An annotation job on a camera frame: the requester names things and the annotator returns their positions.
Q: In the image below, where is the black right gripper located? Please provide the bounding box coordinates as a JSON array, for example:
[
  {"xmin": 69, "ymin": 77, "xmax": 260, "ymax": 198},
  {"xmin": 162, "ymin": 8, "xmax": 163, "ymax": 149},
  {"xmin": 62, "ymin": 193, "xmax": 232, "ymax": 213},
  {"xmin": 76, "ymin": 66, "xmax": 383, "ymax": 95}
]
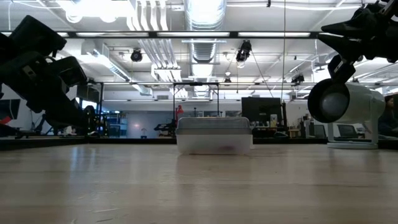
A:
[{"xmin": 317, "ymin": 0, "xmax": 398, "ymax": 62}]

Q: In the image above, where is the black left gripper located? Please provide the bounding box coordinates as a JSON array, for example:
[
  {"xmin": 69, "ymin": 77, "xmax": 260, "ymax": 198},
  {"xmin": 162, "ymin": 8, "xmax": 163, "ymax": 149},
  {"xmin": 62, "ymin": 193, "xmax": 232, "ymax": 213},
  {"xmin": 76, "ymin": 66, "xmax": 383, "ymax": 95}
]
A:
[{"xmin": 12, "ymin": 14, "xmax": 88, "ymax": 128}]

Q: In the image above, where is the translucent plastic supply box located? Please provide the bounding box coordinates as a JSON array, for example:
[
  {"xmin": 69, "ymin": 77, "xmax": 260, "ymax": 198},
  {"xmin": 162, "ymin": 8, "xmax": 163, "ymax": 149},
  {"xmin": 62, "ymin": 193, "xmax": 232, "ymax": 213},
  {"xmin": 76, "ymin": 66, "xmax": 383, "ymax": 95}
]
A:
[{"xmin": 175, "ymin": 133, "xmax": 253, "ymax": 156}]

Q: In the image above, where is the person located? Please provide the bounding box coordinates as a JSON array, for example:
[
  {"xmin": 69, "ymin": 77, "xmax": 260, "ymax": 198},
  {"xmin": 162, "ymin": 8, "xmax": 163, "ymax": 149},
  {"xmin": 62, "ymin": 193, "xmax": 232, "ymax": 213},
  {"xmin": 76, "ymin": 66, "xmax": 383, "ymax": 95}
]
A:
[{"xmin": 377, "ymin": 95, "xmax": 398, "ymax": 138}]

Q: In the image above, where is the grey laptop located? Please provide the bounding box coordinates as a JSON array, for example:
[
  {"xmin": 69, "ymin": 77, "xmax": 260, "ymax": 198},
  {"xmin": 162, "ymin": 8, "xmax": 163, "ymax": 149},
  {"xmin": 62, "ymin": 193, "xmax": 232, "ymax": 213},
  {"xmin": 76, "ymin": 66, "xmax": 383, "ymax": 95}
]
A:
[{"xmin": 337, "ymin": 124, "xmax": 358, "ymax": 139}]

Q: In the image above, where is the black bracket with white label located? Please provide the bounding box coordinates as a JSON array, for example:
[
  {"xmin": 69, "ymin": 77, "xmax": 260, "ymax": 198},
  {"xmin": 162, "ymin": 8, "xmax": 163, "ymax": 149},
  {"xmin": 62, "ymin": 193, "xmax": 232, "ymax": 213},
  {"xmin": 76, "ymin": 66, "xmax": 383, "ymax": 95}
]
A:
[{"xmin": 328, "ymin": 54, "xmax": 357, "ymax": 83}]

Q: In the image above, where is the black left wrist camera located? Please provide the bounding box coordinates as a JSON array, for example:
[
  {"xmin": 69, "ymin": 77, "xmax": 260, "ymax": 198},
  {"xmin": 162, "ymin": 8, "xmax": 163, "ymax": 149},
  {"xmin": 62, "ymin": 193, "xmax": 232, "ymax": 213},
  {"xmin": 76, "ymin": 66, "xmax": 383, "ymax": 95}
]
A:
[{"xmin": 54, "ymin": 55, "xmax": 88, "ymax": 88}]

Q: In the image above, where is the black wall screen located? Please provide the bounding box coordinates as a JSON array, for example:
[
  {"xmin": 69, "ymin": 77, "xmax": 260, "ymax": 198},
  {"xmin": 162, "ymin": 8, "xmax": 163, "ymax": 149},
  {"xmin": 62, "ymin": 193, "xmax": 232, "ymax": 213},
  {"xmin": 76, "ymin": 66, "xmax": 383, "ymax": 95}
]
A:
[{"xmin": 0, "ymin": 98, "xmax": 21, "ymax": 121}]

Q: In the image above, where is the black table edge rail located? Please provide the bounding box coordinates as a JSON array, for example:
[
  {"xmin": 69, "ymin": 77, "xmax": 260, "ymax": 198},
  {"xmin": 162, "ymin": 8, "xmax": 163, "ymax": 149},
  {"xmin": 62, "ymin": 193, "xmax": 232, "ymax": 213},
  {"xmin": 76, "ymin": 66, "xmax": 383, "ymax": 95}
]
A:
[{"xmin": 0, "ymin": 136, "xmax": 398, "ymax": 152}]

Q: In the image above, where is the thin hanging cable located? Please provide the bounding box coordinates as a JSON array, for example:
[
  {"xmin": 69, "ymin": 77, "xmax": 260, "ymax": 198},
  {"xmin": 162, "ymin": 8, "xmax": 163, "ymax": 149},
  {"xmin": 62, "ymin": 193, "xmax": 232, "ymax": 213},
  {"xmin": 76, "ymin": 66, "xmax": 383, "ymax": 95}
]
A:
[{"xmin": 281, "ymin": 0, "xmax": 286, "ymax": 103}]

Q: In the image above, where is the black overhead camera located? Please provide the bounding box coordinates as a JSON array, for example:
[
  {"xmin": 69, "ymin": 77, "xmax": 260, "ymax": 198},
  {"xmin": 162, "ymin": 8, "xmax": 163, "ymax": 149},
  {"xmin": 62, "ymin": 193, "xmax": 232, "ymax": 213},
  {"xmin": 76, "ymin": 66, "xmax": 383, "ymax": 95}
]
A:
[{"xmin": 235, "ymin": 39, "xmax": 252, "ymax": 63}]

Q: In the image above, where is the black horizontal frame beam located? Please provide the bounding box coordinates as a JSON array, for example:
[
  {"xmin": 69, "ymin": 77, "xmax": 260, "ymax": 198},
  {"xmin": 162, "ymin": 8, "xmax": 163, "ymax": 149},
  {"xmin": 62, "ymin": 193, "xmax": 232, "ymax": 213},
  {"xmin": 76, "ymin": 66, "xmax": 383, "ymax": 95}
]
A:
[{"xmin": 0, "ymin": 30, "xmax": 330, "ymax": 39}]

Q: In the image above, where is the black stand frame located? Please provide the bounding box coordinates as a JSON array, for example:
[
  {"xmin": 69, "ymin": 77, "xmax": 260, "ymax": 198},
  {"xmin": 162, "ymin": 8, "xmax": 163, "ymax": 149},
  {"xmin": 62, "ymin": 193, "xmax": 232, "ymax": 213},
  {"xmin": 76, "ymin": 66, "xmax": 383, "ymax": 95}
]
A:
[{"xmin": 172, "ymin": 82, "xmax": 220, "ymax": 125}]

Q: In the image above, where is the silver ceiling duct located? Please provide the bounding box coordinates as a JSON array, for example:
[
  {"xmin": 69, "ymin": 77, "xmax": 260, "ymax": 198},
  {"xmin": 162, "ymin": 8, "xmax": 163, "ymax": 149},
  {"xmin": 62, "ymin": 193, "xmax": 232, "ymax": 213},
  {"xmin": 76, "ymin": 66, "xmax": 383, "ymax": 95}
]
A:
[{"xmin": 183, "ymin": 0, "xmax": 228, "ymax": 63}]

